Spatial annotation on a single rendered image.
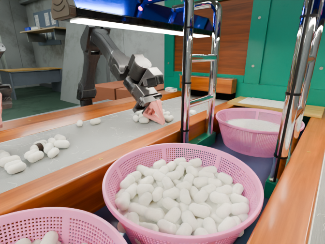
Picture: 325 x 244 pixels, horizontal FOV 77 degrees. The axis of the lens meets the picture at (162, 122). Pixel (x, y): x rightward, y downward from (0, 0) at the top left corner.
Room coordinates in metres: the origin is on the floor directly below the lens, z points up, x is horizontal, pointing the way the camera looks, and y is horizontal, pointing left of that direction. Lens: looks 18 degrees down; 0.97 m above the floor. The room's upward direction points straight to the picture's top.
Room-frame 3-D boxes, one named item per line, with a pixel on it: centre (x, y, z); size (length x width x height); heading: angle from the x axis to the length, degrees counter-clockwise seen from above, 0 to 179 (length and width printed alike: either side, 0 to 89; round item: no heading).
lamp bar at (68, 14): (0.70, 0.01, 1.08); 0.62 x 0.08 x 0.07; 140
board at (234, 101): (0.82, -0.46, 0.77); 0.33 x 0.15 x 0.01; 50
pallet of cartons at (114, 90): (3.37, 0.49, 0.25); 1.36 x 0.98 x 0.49; 54
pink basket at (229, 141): (0.65, -0.31, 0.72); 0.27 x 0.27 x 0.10
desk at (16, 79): (5.15, 3.21, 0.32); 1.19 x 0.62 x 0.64; 144
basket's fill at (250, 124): (0.65, -0.31, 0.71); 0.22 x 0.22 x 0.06
